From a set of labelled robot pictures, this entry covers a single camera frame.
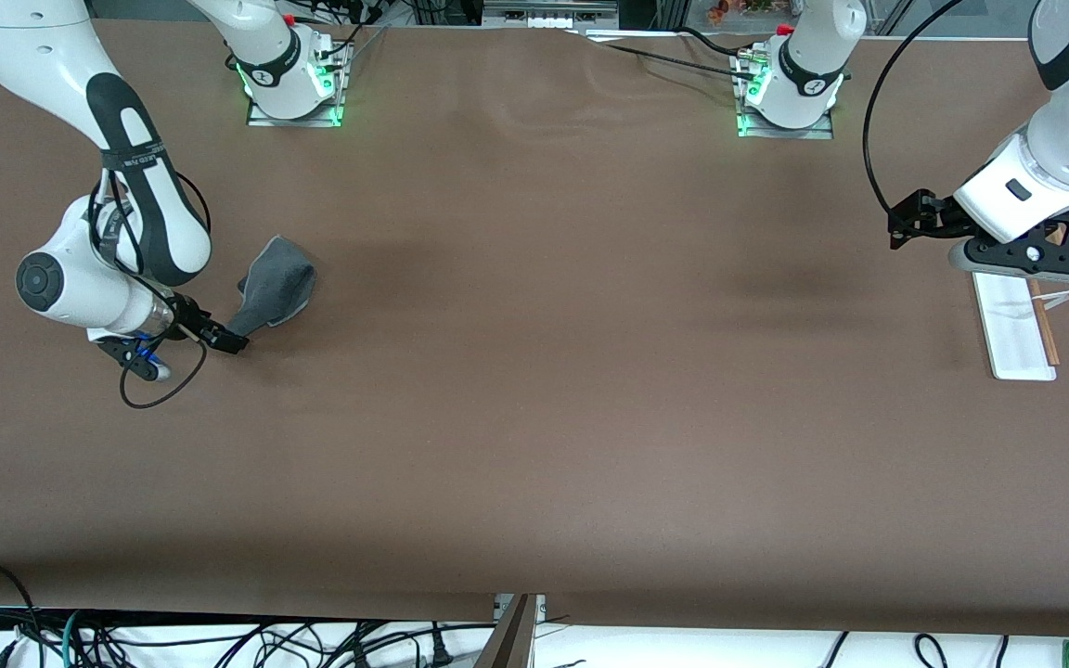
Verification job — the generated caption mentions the wooden towel rack white base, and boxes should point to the wooden towel rack white base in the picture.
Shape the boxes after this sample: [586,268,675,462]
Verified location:
[972,227,1069,382]

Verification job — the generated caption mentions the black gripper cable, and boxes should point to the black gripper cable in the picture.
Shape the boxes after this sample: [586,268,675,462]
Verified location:
[862,0,967,219]
[120,325,211,410]

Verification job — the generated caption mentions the brown wooden post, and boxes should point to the brown wooden post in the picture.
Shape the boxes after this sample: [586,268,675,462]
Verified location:
[477,594,537,668]

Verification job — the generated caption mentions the black cable bundle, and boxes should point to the black cable bundle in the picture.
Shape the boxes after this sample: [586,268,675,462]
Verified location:
[298,0,389,57]
[80,617,463,668]

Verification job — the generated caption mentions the teal cable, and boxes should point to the teal cable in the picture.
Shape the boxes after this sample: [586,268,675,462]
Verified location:
[58,608,84,668]

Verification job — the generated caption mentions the orange decorative object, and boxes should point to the orange decorative object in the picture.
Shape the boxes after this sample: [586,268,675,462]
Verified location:
[709,0,779,21]

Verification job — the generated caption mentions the black velcro strap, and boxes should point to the black velcro strap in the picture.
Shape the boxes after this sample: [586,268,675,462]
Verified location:
[100,139,166,175]

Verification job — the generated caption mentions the grey microfibre towel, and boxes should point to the grey microfibre towel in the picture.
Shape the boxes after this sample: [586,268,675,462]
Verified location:
[225,235,318,340]

